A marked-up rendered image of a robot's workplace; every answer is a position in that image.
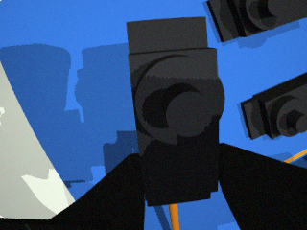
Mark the blue flat deck plate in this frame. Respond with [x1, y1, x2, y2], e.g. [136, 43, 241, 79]
[0, 0, 307, 200]

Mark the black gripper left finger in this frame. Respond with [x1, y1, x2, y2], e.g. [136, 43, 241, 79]
[0, 153, 145, 230]

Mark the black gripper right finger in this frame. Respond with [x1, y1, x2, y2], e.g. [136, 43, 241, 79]
[218, 142, 307, 230]

